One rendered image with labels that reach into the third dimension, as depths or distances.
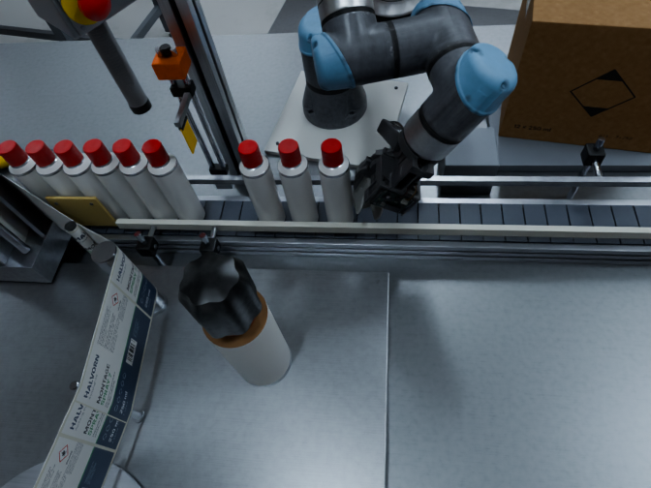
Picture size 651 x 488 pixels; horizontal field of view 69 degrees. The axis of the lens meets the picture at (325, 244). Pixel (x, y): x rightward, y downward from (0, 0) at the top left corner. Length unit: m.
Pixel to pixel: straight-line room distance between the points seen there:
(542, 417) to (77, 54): 1.45
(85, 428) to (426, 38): 0.67
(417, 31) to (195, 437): 0.66
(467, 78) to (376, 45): 0.13
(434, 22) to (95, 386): 0.65
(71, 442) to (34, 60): 1.21
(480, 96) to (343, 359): 0.44
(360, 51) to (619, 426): 0.67
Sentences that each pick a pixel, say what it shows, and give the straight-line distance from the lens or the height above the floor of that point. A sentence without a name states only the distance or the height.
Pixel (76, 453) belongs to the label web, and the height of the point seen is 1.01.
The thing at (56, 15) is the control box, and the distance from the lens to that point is 0.72.
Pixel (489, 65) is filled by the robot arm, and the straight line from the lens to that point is 0.62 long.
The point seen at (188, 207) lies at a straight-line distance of 0.92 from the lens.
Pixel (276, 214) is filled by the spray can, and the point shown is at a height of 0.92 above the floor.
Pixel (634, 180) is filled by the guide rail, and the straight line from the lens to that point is 0.95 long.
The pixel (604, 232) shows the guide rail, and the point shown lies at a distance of 0.93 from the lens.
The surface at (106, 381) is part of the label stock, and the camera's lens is 0.74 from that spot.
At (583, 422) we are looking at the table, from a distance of 0.87.
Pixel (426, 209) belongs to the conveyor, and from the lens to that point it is 0.92.
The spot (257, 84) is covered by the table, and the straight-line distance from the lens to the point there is 1.29.
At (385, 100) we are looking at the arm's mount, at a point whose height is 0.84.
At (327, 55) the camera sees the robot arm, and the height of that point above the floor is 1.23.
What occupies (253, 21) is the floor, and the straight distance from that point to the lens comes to 3.07.
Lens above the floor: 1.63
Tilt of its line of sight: 58 degrees down
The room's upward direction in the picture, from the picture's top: 11 degrees counter-clockwise
